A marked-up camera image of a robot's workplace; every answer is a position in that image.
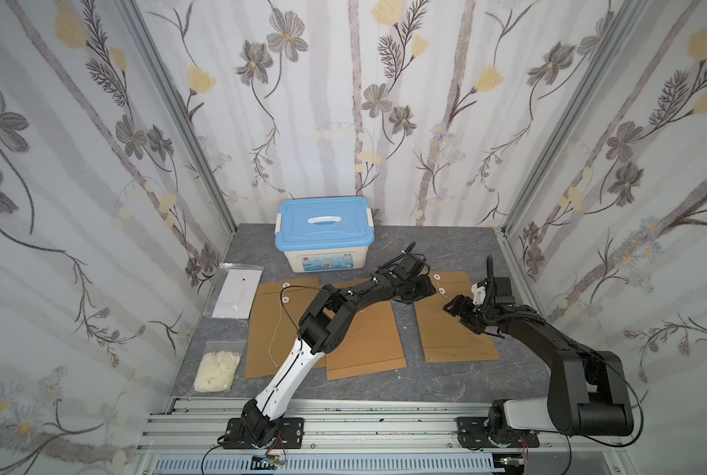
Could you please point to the clear plastic zip bag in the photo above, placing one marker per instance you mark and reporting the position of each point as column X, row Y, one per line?
column 237, row 285

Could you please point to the kraft file bag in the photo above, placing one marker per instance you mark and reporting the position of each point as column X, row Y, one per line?
column 276, row 312
column 372, row 345
column 443, row 338

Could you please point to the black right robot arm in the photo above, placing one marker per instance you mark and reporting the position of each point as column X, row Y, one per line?
column 588, row 394

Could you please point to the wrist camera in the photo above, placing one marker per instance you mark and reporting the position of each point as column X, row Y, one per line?
column 479, row 293
column 427, row 276

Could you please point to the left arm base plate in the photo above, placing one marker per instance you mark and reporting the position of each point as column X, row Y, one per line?
column 286, row 433

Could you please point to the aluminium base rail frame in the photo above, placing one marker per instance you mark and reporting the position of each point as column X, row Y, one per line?
column 191, row 426

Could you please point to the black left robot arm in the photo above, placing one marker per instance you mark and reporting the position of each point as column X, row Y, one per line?
column 321, row 330

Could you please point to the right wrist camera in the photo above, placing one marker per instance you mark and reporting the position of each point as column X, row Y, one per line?
column 479, row 293

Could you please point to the blue lid storage box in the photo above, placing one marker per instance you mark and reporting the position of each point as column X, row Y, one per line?
column 325, row 234

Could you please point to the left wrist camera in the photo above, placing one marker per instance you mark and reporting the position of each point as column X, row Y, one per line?
column 427, row 276

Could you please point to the bag of white material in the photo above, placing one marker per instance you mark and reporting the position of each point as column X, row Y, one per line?
column 217, row 371

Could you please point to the white slotted cable duct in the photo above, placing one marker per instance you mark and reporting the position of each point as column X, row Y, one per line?
column 384, row 463

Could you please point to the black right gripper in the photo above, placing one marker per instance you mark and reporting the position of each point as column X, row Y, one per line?
column 469, row 309

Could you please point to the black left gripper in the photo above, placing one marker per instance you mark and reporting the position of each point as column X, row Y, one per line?
column 416, row 277

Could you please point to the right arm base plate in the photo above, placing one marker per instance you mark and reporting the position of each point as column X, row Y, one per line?
column 477, row 433

